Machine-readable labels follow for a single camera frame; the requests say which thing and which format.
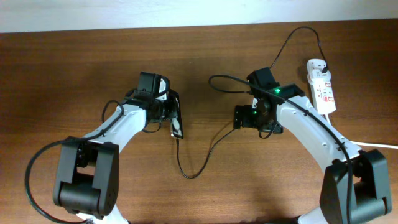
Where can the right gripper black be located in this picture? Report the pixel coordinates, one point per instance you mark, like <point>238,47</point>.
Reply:
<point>246,120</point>

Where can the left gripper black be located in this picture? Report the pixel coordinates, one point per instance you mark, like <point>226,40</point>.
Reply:
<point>171,111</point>

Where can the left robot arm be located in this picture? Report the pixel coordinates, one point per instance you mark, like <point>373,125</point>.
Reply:
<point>87,180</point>

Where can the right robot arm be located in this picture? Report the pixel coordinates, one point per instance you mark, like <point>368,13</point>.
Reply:
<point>355,186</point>

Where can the white usb charger plug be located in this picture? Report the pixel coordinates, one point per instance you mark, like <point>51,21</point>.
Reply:
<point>317,71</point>

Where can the white power strip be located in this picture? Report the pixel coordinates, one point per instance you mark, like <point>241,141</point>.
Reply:
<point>322,94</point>

